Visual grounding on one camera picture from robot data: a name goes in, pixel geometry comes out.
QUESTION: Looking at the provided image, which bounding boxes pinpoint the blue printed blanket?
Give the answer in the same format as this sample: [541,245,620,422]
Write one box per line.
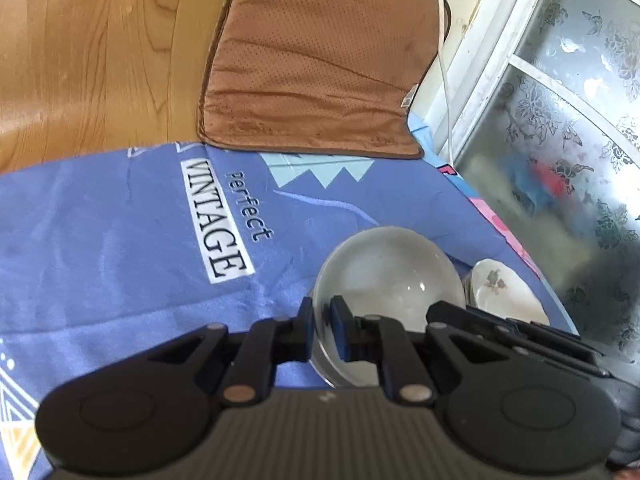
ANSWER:
[0,110,582,480]

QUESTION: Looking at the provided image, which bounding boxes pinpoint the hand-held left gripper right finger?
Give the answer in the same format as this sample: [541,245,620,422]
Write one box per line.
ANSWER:
[329,296,490,406]

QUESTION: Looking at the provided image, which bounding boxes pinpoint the small white floral plate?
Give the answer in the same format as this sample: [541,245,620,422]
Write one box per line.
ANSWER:
[465,258,551,328]

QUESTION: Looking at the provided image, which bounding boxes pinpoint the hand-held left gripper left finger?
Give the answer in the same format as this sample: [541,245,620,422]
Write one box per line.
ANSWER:
[147,296,317,407]

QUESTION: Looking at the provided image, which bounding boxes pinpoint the clear glass bowl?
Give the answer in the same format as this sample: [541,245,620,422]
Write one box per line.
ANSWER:
[311,226,469,389]

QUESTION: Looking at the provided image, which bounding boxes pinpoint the frosted floral window glass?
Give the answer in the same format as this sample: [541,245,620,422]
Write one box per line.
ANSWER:
[456,0,640,357]

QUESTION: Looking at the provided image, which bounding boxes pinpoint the white window frame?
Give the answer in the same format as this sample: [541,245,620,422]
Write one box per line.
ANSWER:
[434,0,640,167]

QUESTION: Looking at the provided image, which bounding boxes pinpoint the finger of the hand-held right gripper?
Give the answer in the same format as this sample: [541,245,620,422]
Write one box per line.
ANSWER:
[425,300,620,387]

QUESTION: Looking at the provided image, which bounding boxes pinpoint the wood pattern board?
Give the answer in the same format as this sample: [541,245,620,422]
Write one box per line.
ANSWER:
[0,0,243,175]

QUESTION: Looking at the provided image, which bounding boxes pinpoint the brown cushion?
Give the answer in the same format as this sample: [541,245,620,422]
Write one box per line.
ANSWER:
[198,0,425,160]

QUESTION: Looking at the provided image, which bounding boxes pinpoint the white cable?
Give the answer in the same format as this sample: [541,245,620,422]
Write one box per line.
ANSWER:
[431,0,459,162]

